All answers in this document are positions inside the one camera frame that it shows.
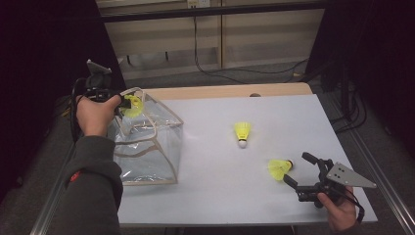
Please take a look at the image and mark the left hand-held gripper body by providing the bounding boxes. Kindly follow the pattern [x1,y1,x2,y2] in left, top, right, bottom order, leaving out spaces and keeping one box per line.
[83,59,122,103]

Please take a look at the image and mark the hand-held gripper cable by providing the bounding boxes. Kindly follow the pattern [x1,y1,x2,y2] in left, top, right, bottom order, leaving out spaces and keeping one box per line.
[332,185,366,224]
[69,77,89,145]

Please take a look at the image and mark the right hand-held gripper cable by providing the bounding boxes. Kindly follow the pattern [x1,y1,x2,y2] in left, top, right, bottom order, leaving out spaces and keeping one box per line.
[332,185,366,224]

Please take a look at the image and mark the black wall socket cable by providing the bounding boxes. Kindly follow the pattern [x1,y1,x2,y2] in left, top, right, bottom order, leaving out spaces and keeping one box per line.
[193,15,309,85]

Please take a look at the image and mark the left hand-held gripper cable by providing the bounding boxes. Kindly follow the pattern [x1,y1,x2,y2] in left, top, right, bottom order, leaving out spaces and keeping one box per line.
[69,77,89,145]

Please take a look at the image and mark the person's right hand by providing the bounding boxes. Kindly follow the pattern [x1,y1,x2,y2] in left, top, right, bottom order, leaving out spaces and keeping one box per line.
[317,186,358,232]

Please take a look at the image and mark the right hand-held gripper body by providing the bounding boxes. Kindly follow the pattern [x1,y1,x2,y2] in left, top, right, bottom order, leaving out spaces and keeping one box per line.
[295,159,378,210]

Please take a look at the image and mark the metal floor rail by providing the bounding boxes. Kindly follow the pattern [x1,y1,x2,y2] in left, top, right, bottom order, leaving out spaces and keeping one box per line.
[321,91,415,235]
[29,140,77,235]

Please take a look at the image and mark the white table cover sheet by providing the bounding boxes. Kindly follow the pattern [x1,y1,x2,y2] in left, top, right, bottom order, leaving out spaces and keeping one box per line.
[116,93,379,228]

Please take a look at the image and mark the yellow shuttlecock with dark tip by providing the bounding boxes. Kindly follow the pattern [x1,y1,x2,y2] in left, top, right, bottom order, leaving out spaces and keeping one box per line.
[120,93,145,119]
[267,159,295,182]

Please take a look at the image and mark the black floor cables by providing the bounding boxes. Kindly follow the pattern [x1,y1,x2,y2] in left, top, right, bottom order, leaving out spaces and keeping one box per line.
[329,81,368,134]

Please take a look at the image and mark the black curtain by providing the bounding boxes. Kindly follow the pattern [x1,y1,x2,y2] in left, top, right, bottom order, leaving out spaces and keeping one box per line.
[306,0,415,158]
[0,0,126,197]

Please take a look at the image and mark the white wall socket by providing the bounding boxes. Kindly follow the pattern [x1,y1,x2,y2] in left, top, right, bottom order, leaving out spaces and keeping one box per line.
[187,0,211,10]

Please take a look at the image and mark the yellow shuttlecock with white cork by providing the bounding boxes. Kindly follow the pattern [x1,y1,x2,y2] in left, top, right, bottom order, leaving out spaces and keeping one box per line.
[233,121,253,149]

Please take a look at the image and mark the person's left hand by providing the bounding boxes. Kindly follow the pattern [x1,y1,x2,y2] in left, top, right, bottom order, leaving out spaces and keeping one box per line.
[76,94,122,137]

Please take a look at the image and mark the clear bag with beige trim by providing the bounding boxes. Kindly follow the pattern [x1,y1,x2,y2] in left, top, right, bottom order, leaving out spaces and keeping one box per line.
[107,86,185,186]

